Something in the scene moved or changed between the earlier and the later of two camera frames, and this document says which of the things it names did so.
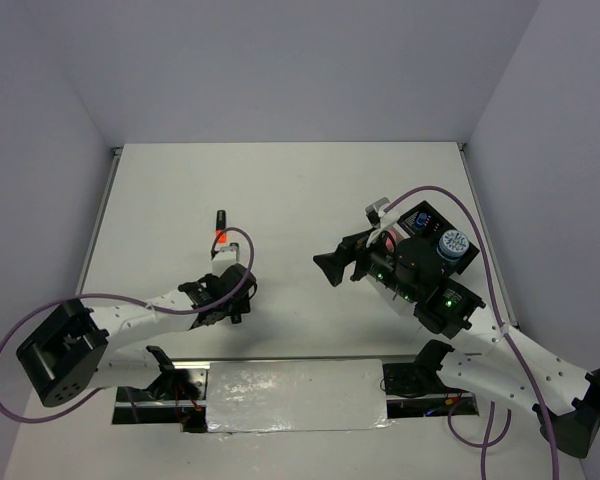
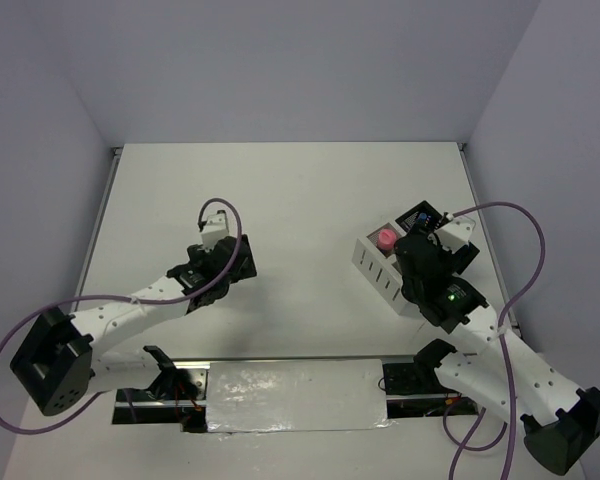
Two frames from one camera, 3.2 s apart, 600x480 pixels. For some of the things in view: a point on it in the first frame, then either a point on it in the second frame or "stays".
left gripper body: x=237 y=308 -> x=247 y=270
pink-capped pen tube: x=391 y=240 stays
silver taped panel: x=288 y=396 stays
